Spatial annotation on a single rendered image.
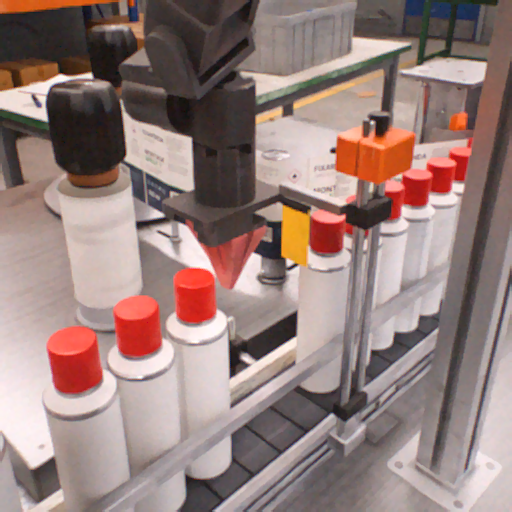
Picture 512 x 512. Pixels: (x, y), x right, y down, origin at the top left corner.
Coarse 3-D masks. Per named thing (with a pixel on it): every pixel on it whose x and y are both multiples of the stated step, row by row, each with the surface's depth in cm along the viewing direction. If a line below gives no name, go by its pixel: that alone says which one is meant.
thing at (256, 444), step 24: (408, 336) 75; (384, 360) 71; (264, 384) 67; (288, 408) 64; (312, 408) 64; (240, 432) 61; (264, 432) 61; (288, 432) 61; (240, 456) 58; (264, 456) 58; (216, 480) 56; (240, 480) 56; (192, 504) 53; (216, 504) 54
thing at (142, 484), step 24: (408, 288) 69; (432, 288) 72; (384, 312) 65; (336, 336) 61; (312, 360) 58; (288, 384) 56; (240, 408) 52; (264, 408) 54; (216, 432) 50; (168, 456) 48; (192, 456) 49; (144, 480) 46; (96, 504) 44; (120, 504) 44
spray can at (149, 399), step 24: (120, 312) 43; (144, 312) 43; (120, 336) 44; (144, 336) 44; (120, 360) 45; (144, 360) 44; (168, 360) 45; (120, 384) 45; (144, 384) 44; (168, 384) 46; (144, 408) 46; (168, 408) 47; (144, 432) 47; (168, 432) 48; (144, 456) 48; (168, 480) 50; (144, 504) 51; (168, 504) 51
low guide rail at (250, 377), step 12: (288, 348) 67; (264, 360) 65; (276, 360) 66; (288, 360) 68; (240, 372) 64; (252, 372) 64; (264, 372) 65; (240, 384) 62; (252, 384) 64; (240, 396) 63; (60, 492) 50; (48, 504) 49; (60, 504) 50
